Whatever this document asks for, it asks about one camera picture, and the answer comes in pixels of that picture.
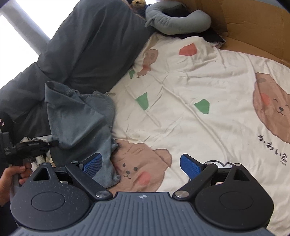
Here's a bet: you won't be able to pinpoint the blue-grey denim pants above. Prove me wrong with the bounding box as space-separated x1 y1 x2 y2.
45 81 120 188

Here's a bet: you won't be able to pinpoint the person's left hand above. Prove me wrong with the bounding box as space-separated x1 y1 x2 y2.
0 162 32 207

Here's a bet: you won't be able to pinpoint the black white patterned blanket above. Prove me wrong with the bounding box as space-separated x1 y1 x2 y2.
20 135 53 171

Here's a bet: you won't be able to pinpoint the cream bear-print quilt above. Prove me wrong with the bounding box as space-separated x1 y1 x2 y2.
109 34 289 235

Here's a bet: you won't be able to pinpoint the dark grey pillow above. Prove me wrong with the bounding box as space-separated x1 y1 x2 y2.
1 1 154 143

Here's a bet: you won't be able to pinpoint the black cloth under neck pillow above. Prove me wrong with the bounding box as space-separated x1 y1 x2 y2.
199 28 226 49

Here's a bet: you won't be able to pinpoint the grey U-shaped neck pillow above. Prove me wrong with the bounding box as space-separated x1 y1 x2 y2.
145 1 211 35

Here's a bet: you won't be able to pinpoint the brown cardboard sheet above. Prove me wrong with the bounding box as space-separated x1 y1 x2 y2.
183 1 289 66

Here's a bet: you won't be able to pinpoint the brown teddy bear toy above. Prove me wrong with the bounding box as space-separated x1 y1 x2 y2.
131 0 146 8

